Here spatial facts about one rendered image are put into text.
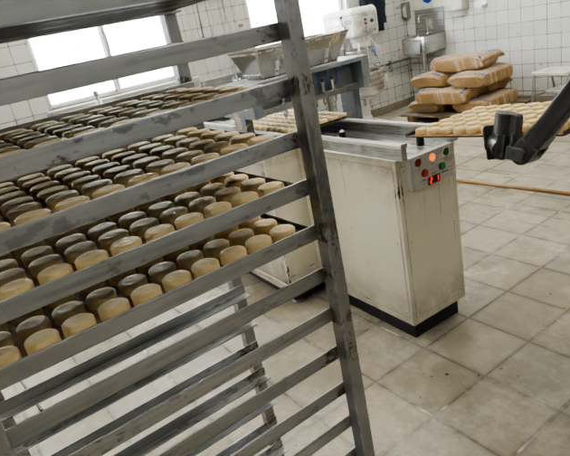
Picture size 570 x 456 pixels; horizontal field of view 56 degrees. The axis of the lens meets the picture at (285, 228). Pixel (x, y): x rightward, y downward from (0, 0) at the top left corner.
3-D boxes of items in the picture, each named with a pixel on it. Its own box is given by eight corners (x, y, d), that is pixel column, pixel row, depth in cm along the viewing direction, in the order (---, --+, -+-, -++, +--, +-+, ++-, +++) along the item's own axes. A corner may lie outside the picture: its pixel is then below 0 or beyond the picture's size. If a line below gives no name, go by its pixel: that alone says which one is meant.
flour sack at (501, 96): (486, 115, 558) (486, 100, 553) (451, 115, 590) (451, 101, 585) (522, 99, 597) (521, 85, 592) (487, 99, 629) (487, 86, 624)
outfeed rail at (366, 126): (230, 119, 383) (228, 109, 380) (233, 118, 384) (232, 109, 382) (454, 141, 219) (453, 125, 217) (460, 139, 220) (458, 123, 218)
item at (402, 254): (322, 294, 295) (292, 135, 263) (368, 270, 311) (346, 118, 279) (416, 343, 238) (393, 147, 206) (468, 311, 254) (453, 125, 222)
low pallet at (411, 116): (401, 124, 646) (399, 115, 642) (442, 108, 688) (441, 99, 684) (490, 128, 553) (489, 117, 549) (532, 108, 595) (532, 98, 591)
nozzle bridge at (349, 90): (231, 151, 283) (216, 86, 271) (337, 117, 316) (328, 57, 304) (263, 157, 256) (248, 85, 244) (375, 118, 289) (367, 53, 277)
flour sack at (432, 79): (438, 90, 594) (436, 74, 588) (409, 90, 628) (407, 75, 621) (478, 75, 629) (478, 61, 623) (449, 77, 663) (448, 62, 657)
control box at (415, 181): (407, 191, 216) (403, 157, 211) (448, 173, 227) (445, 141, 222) (413, 193, 213) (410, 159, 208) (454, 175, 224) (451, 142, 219)
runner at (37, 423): (327, 271, 108) (324, 258, 107) (336, 275, 106) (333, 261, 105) (-12, 449, 77) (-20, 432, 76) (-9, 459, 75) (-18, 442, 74)
